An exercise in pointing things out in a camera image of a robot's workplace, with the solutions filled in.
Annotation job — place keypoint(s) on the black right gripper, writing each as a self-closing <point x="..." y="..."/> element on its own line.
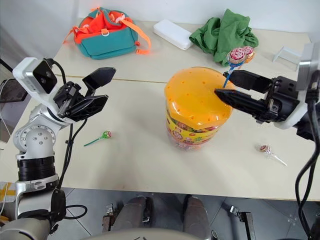
<point x="281" y="101"/>

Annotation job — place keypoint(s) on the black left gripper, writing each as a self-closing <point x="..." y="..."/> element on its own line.
<point x="67" y="96"/>

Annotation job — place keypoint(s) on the blue stick lollipop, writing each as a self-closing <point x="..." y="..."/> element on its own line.
<point x="236" y="55"/>

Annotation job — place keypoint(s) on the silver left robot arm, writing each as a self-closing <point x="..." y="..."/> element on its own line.
<point x="35" y="140"/>

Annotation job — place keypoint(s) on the orange lid lollipop jar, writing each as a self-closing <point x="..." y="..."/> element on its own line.
<point x="195" y="105"/>

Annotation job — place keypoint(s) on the green stick lollipop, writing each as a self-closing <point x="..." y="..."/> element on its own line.
<point x="107" y="135"/>

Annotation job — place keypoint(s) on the teal and orange backpack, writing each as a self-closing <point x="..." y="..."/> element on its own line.
<point x="107" y="42"/>

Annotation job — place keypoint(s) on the green crumpled cloth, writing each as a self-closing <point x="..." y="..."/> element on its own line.
<point x="222" y="37"/>

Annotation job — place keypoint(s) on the white stick lollipop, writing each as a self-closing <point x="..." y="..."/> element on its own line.
<point x="265" y="149"/>

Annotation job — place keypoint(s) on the black flat panel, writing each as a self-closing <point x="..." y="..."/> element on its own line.
<point x="12" y="91"/>

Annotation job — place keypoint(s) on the white flat box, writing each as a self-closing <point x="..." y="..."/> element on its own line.
<point x="172" y="33"/>

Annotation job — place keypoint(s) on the dark grey rounded shape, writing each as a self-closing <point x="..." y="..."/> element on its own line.
<point x="132" y="215"/>
<point x="196" y="215"/>

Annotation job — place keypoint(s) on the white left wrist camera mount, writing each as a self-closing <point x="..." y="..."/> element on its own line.
<point x="27" y="72"/>

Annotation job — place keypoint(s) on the metal table frame bracket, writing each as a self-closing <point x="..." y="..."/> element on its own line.
<point x="109" y="217"/>
<point x="243" y="218"/>

